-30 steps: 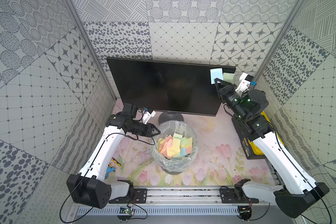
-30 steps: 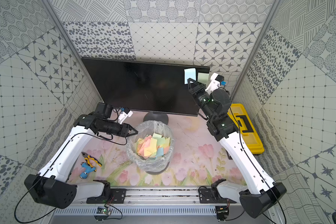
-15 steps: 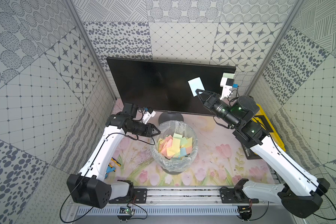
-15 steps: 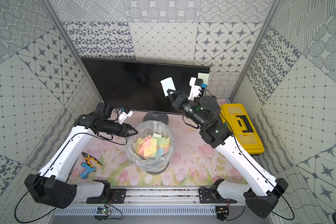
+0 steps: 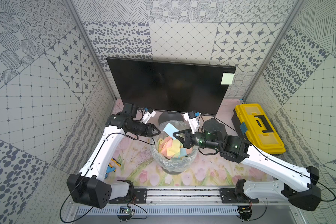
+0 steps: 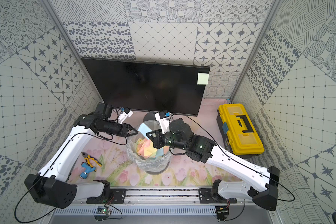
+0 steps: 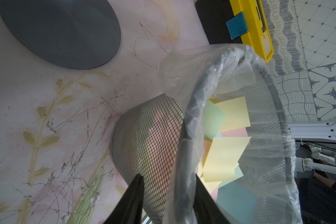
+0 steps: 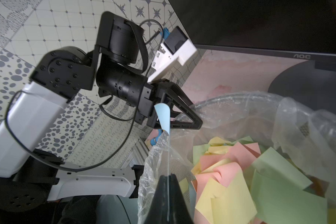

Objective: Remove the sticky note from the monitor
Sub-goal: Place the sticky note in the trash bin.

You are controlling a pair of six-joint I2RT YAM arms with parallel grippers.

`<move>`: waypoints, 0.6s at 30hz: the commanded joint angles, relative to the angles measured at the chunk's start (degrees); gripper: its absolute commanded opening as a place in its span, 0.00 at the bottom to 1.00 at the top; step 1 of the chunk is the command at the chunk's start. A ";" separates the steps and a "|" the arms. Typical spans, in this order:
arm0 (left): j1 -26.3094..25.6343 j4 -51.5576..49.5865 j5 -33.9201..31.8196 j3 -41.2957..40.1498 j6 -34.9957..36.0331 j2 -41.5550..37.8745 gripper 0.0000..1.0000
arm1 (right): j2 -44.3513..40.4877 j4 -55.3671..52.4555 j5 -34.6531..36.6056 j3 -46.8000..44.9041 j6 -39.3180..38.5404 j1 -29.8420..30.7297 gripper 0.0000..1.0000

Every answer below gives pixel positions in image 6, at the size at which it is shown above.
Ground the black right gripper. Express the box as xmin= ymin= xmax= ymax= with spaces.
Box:
xmin=147 ymin=128 xmax=187 ymax=151

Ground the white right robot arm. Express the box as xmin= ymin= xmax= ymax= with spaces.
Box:
xmin=146 ymin=119 xmax=280 ymax=211

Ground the yellow black toolbox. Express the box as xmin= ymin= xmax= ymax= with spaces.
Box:
xmin=217 ymin=104 xmax=265 ymax=159

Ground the blue sticky note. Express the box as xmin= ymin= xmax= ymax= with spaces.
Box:
xmin=138 ymin=123 xmax=152 ymax=140

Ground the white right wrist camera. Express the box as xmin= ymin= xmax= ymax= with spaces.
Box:
xmin=155 ymin=111 xmax=170 ymax=134

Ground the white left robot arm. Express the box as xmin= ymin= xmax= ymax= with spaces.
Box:
xmin=24 ymin=103 xmax=138 ymax=209

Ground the green sticky note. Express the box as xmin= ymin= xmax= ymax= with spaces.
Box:
xmin=197 ymin=72 xmax=210 ymax=85

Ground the left circuit board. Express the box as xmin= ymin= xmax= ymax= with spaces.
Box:
xmin=94 ymin=206 xmax=112 ymax=221

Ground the mesh bin with plastic liner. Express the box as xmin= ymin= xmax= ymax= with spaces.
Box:
xmin=127 ymin=120 xmax=173 ymax=175

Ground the pile of discarded sticky notes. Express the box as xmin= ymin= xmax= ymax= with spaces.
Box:
xmin=135 ymin=138 xmax=169 ymax=160

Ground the circuit board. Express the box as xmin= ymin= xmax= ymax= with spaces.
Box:
xmin=215 ymin=206 xmax=230 ymax=221
xmin=94 ymin=206 xmax=112 ymax=221

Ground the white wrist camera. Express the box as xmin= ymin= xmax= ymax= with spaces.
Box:
xmin=118 ymin=107 xmax=133 ymax=124
xmin=155 ymin=111 xmax=170 ymax=134

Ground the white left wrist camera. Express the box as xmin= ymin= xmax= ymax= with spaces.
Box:
xmin=118 ymin=107 xmax=133 ymax=124

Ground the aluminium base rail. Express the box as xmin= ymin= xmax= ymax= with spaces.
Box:
xmin=64 ymin=186 xmax=250 ymax=217

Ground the black monitor with grey stand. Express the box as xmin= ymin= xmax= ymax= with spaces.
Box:
xmin=82 ymin=57 xmax=210 ymax=116

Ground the right circuit board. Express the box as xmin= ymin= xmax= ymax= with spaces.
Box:
xmin=215 ymin=206 xmax=230 ymax=221

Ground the blue plastic tool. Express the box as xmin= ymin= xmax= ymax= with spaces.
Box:
xmin=80 ymin=163 xmax=96 ymax=179

